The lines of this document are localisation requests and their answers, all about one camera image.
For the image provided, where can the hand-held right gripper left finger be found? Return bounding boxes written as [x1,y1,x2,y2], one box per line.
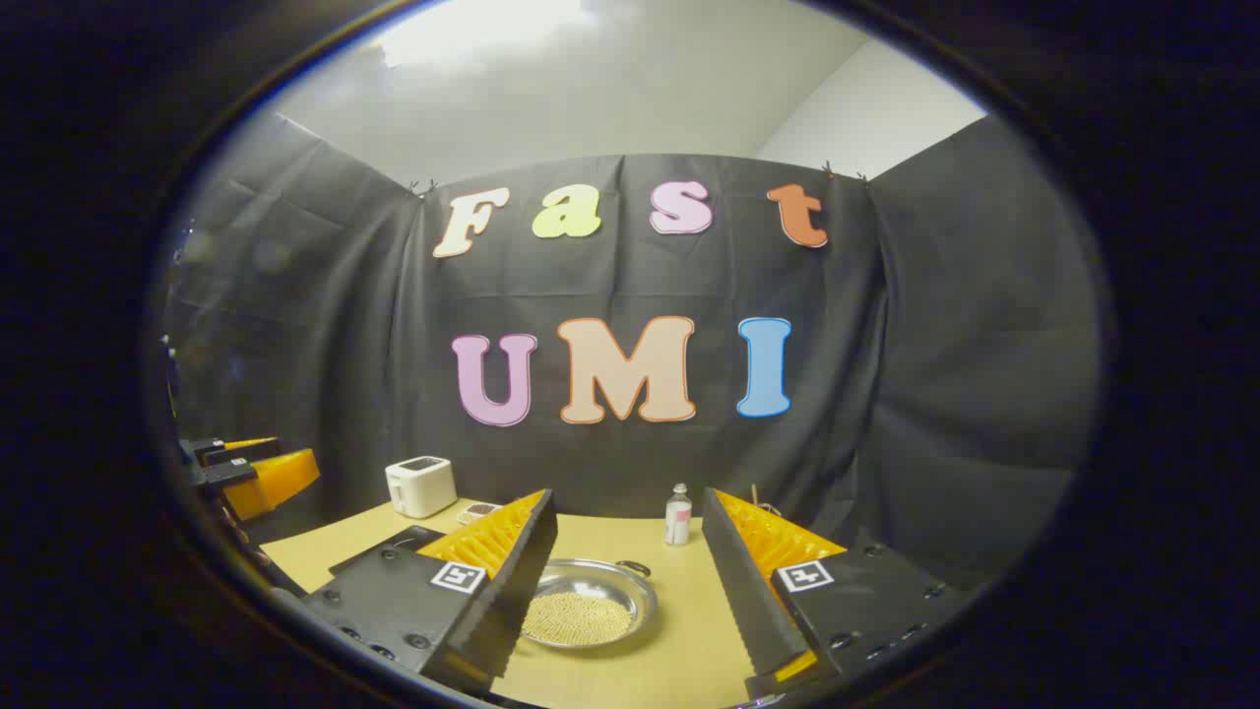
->
[298,488,559,695]

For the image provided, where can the pile of soybeans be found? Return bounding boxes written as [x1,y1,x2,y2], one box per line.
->
[522,591,634,648]

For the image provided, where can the black backdrop cloth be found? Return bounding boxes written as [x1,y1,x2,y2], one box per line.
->
[162,110,1102,592]

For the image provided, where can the black induction cooktop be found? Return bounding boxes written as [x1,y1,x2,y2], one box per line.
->
[328,525,446,578]

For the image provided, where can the stainless steel pot black handles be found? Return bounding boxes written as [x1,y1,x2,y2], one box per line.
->
[520,558,659,650]

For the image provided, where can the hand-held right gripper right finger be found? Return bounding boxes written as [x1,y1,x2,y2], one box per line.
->
[700,488,980,702]

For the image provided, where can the white toaster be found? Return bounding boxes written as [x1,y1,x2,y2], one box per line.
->
[385,456,459,520]

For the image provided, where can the clear plastic bottle white label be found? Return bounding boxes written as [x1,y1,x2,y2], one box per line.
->
[664,483,694,547]

